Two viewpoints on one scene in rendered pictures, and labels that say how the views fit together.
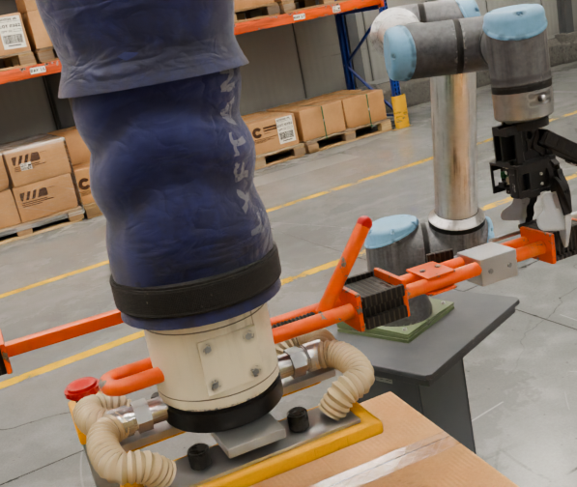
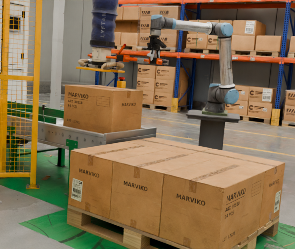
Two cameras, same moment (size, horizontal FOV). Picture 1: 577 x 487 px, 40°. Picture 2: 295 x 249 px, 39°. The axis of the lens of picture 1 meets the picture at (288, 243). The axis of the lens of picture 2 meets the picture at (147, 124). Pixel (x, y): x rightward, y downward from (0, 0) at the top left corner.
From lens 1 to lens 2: 3.43 m
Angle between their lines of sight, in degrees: 55
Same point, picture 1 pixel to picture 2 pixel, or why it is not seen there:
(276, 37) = not seen: outside the picture
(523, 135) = (152, 38)
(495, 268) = (139, 60)
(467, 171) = (223, 70)
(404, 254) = (211, 91)
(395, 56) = not seen: hidden behind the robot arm
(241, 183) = (102, 29)
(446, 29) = not seen: hidden behind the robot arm
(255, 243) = (101, 38)
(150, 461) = (81, 62)
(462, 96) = (221, 48)
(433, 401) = (205, 135)
